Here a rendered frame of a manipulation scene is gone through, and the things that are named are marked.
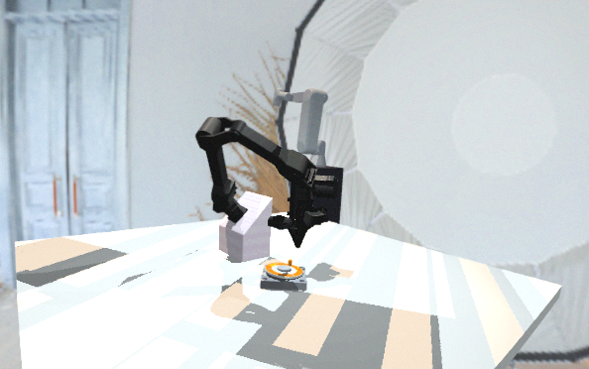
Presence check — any orange round plate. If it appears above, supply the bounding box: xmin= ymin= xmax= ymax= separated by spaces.
xmin=265 ymin=259 xmax=302 ymax=279

